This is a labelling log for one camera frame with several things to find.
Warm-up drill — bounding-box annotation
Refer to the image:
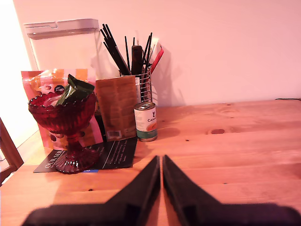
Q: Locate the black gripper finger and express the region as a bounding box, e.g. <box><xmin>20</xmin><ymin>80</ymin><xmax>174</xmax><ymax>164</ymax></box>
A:
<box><xmin>107</xmin><ymin>154</ymin><xmax>161</xmax><ymax>226</ymax></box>
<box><xmin>162</xmin><ymin>154</ymin><xmax>222</xmax><ymax>226</ymax></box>

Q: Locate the black printed leaflet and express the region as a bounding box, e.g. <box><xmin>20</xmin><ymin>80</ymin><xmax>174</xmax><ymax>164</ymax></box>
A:
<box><xmin>32</xmin><ymin>136</ymin><xmax>138</xmax><ymax>174</ymax></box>

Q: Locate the small printed tin can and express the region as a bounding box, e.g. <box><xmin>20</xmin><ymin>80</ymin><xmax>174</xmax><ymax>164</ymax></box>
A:
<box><xmin>134</xmin><ymin>101</ymin><xmax>158</xmax><ymax>143</ymax></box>

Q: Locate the brown cardboard box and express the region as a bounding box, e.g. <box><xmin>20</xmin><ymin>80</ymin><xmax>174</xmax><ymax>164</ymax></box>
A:
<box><xmin>95</xmin><ymin>75</ymin><xmax>138</xmax><ymax>142</ymax></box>

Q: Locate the red glass footed bowl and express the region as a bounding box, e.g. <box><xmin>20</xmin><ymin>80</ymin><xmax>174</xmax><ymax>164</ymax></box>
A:
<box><xmin>28</xmin><ymin>92</ymin><xmax>101</xmax><ymax>175</ymax></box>

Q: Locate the dark green foil packet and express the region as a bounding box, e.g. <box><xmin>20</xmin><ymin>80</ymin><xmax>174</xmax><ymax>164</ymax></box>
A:
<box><xmin>55</xmin><ymin>73</ymin><xmax>95</xmax><ymax>107</ymax></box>

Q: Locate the red utensil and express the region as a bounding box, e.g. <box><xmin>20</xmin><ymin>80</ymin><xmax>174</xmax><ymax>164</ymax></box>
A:
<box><xmin>150</xmin><ymin>45</ymin><xmax>165</xmax><ymax>74</ymax></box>

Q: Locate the thin black stick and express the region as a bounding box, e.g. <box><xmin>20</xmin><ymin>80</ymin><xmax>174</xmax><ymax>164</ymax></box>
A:
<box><xmin>105</xmin><ymin>23</ymin><xmax>132</xmax><ymax>72</ymax></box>
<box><xmin>141</xmin><ymin>32</ymin><xmax>153</xmax><ymax>71</ymax></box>
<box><xmin>100</xmin><ymin>28</ymin><xmax>129</xmax><ymax>75</ymax></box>
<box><xmin>103</xmin><ymin>41</ymin><xmax>124</xmax><ymax>72</ymax></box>
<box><xmin>124</xmin><ymin>35</ymin><xmax>131</xmax><ymax>71</ymax></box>
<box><xmin>102</xmin><ymin>23</ymin><xmax>131</xmax><ymax>75</ymax></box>

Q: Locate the striped orange pink snack bag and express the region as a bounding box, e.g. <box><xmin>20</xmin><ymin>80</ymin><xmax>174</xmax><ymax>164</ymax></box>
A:
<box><xmin>21</xmin><ymin>68</ymin><xmax>104</xmax><ymax>151</ymax></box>

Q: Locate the clear plastic container white lid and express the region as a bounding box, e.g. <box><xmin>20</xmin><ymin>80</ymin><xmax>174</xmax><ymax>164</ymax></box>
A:
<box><xmin>23</xmin><ymin>18</ymin><xmax>101</xmax><ymax>78</ymax></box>

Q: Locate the chrome wire utensil holder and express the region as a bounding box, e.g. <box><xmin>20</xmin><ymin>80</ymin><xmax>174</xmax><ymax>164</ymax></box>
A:
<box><xmin>119</xmin><ymin>67</ymin><xmax>152</xmax><ymax>104</ymax></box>

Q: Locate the dark brown utensil handle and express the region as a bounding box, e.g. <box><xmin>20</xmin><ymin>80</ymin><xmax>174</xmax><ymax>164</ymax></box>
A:
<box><xmin>131</xmin><ymin>44</ymin><xmax>144</xmax><ymax>76</ymax></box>

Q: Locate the wooden chair frame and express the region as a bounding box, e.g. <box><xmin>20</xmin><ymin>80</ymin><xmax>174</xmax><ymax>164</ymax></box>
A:
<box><xmin>0</xmin><ymin>117</ymin><xmax>24</xmax><ymax>186</ymax></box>

